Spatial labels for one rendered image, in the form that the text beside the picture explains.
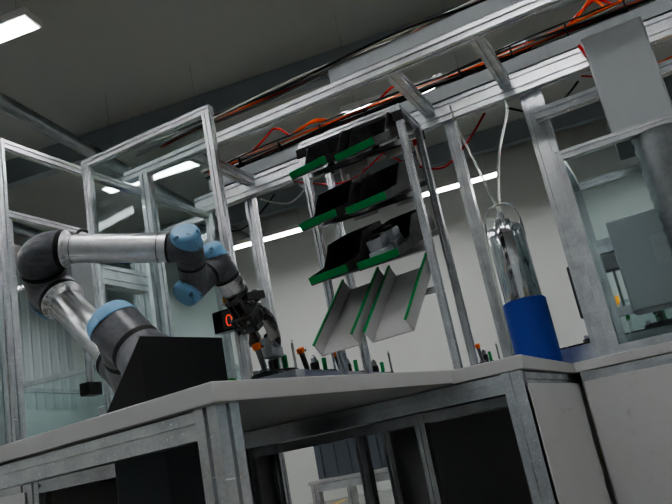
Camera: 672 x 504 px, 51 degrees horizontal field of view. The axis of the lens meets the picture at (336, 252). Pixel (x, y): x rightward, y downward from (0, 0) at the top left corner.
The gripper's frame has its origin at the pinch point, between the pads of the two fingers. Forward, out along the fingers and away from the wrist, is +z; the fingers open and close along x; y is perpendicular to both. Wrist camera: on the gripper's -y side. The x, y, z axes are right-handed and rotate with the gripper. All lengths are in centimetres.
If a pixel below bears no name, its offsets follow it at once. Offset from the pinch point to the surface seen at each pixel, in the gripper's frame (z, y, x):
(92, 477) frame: 4, 37, -49
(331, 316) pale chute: -2.7, 0.4, 21.8
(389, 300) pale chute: -0.6, -2.8, 38.3
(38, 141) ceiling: -31, -659, -590
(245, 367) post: 10.9, -7.7, -18.3
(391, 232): -16.2, -11.2, 44.6
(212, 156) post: -45, -56, -18
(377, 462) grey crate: 153, -111, -55
